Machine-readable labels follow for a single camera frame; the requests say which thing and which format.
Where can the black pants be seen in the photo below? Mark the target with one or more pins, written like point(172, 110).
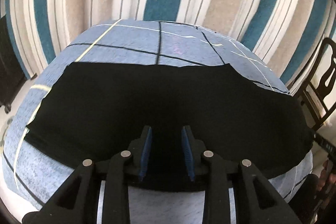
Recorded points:
point(94, 110)

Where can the dark radiator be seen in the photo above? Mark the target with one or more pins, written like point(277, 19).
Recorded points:
point(12, 77)

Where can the person's black trouser leg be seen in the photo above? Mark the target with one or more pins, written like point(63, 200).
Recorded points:
point(304, 202)

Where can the dark wooden chair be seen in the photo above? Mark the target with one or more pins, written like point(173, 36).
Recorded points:
point(319, 84)

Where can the person's right hand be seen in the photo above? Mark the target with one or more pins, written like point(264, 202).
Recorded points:
point(325, 189)

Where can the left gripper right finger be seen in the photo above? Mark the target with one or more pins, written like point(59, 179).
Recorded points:
point(255, 198)

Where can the blue checked bed sheet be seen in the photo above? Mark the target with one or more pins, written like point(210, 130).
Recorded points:
point(28, 177)

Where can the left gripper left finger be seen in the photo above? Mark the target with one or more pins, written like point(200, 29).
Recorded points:
point(76, 200)

